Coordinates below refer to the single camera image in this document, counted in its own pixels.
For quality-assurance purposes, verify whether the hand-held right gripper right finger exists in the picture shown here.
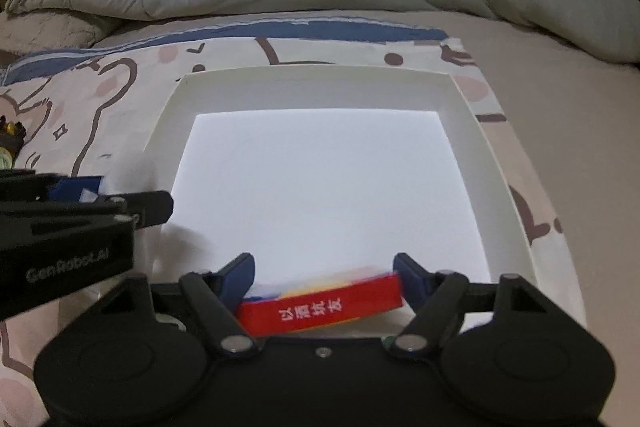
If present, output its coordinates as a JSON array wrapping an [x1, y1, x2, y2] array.
[[389, 252, 552, 355]]

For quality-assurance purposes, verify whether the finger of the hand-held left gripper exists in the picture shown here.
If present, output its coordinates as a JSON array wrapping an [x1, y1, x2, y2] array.
[[0, 170, 105, 206], [0, 190, 175, 229]]

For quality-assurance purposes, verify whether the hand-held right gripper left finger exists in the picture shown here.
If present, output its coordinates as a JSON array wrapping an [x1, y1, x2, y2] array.
[[97, 252, 262, 356]]

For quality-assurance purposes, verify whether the colourful red-sided small box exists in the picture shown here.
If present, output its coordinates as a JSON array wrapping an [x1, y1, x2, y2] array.
[[235, 264, 405, 338]]

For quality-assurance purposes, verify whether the white cardboard box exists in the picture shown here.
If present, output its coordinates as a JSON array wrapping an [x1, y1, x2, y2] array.
[[132, 66, 540, 340]]

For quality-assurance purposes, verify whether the yellow black small object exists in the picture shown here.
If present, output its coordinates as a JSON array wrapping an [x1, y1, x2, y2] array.
[[0, 116, 27, 170]]

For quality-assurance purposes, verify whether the cartoon printed blanket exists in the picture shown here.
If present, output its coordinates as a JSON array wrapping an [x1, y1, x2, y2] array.
[[0, 19, 588, 408]]

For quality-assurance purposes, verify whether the beige fleece blanket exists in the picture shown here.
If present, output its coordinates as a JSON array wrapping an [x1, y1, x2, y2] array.
[[0, 9, 123, 58]]

